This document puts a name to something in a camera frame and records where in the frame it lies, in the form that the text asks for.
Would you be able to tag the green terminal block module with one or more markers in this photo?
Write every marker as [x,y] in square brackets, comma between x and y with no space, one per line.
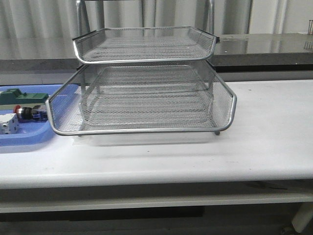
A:
[12,97]

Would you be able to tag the white table leg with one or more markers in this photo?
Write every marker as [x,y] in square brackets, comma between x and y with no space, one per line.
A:
[303,216]

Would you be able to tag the silver metal rack frame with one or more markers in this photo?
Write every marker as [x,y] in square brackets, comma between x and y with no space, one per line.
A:
[209,11]

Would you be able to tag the blue plastic tray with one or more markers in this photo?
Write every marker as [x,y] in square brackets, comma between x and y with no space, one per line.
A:
[30,132]

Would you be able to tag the white electrical connector block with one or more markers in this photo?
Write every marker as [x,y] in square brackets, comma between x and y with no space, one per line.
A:
[9,124]

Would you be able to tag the grey pleated curtain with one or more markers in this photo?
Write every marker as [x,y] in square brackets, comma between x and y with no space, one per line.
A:
[58,18]

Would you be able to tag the grey stone counter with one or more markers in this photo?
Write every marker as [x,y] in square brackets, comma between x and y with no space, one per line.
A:
[255,52]

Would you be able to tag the red emergency stop button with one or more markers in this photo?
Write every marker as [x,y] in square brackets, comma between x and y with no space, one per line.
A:
[37,113]

